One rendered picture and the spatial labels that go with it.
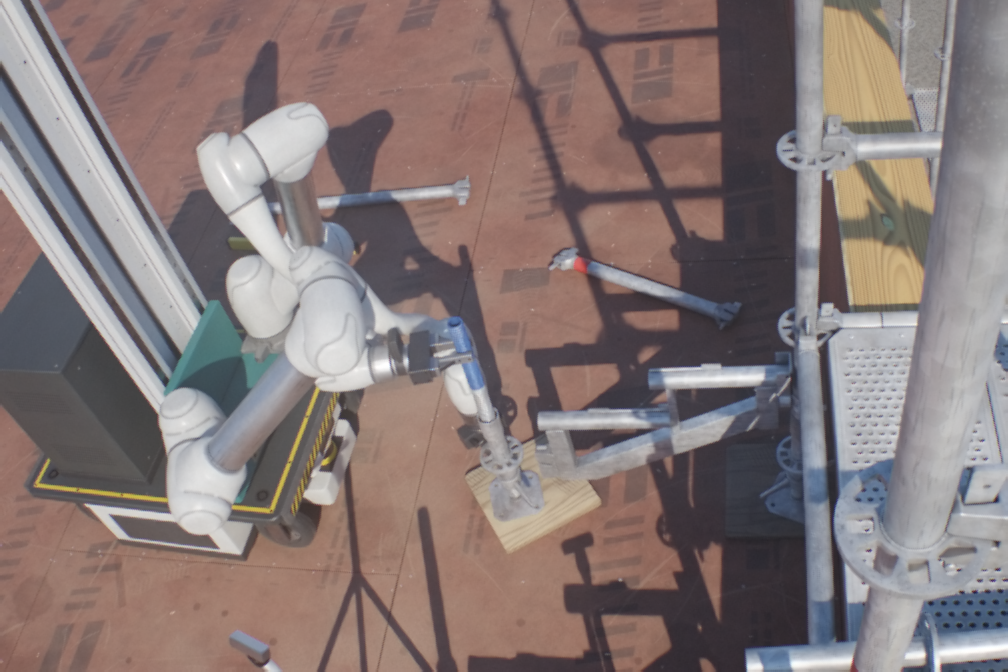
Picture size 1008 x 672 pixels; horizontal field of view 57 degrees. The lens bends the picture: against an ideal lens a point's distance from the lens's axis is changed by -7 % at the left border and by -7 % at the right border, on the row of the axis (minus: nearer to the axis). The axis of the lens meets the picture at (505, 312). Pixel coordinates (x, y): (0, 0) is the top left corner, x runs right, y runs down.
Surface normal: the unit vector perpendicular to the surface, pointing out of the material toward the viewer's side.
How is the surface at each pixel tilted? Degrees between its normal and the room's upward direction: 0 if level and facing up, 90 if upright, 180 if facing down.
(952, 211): 90
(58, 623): 0
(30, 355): 0
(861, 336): 0
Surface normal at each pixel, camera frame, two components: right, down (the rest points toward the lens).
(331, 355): 0.35, 0.63
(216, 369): 0.96, 0.01
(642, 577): -0.20, -0.67
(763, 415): -0.15, 0.74
